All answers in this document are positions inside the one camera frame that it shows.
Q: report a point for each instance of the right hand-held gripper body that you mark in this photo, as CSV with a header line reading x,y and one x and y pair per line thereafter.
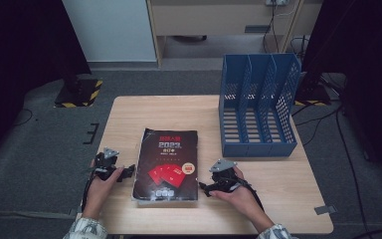
x,y
225,181

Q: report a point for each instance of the person's right hand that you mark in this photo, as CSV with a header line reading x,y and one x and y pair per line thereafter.
x,y
245,200

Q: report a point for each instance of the blue plastic file rack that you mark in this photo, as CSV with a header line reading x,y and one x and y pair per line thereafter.
x,y
232,151

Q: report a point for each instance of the black curtain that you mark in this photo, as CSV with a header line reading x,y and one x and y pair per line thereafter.
x,y
361,49
13,49

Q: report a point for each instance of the black striped stand base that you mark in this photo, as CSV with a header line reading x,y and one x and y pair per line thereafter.
x,y
79,94
311,93

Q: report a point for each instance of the person's left hand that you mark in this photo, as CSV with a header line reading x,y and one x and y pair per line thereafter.
x,y
99,195

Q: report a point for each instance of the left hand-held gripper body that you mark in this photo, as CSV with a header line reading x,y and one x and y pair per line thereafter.
x,y
107,166

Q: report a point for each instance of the beige wooden desk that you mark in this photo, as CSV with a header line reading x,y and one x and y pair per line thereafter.
x,y
212,16

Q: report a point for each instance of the white partition panel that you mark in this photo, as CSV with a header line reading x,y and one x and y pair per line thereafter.
x,y
112,30

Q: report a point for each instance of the grey tape strip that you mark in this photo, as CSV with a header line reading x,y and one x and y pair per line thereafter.
x,y
325,209
74,211

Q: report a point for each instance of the black magazine with red print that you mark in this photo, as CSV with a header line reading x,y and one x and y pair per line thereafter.
x,y
165,159

